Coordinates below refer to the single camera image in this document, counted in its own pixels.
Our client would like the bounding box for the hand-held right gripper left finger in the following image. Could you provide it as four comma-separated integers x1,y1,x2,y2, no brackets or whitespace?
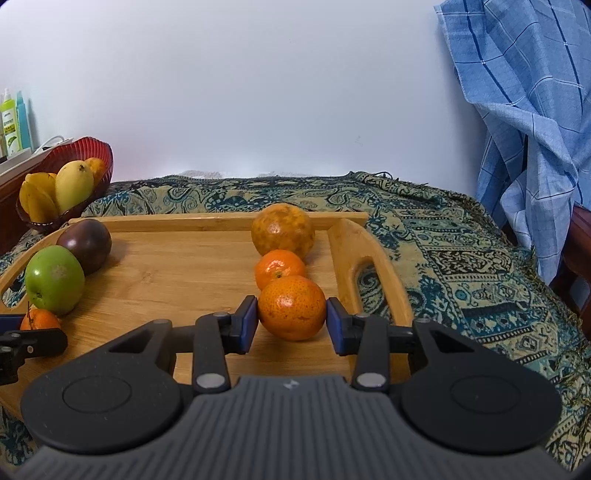
107,295,258,396

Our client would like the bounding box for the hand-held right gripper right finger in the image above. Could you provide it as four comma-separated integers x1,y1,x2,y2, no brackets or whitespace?
327,298,482,396

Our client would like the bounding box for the mandarin with stem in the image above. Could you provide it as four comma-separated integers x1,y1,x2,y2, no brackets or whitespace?
19,302,62,332

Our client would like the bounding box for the dimpled mandarin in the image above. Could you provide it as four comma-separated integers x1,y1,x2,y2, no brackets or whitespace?
257,275,328,342

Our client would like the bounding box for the green apple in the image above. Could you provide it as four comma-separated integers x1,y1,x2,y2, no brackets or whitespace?
24,244,86,317

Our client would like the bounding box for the small smooth mandarin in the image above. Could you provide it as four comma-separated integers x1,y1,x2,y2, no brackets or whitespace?
254,249,308,291

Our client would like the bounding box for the wooden serving tray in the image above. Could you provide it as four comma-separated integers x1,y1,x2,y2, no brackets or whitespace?
0,212,414,423

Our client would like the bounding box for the large mottled orange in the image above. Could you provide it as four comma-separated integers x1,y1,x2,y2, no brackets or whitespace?
250,203,316,260

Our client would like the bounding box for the dark purple passion fruit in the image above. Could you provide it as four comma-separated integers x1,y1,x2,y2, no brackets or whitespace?
56,218,113,276

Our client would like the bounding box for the dark wooden cabinet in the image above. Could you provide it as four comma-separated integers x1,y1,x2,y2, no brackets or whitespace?
0,157,28,254

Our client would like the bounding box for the paisley patterned blanket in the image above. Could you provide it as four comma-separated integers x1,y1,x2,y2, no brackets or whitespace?
0,171,591,472

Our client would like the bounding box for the yellow mango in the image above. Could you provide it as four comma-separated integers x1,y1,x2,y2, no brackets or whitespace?
55,159,95,215

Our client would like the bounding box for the metal tray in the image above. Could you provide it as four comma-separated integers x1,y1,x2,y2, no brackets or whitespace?
0,147,35,174

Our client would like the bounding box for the yellow-orange round fruit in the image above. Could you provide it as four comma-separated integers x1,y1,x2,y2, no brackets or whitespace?
84,157,107,185

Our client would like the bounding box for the red glass fruit bowl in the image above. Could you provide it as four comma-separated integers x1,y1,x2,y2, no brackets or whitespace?
16,136,115,233

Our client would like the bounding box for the green labelled bottle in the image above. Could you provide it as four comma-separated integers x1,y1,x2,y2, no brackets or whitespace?
0,88,23,158

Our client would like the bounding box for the dark wooden chair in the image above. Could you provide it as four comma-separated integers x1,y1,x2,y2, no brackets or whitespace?
549,205,591,337

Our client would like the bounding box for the blue checked cloth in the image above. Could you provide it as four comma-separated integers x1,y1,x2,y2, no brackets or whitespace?
434,0,591,286

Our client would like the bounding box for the white cable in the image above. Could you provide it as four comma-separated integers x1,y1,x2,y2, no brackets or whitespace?
32,135,75,153

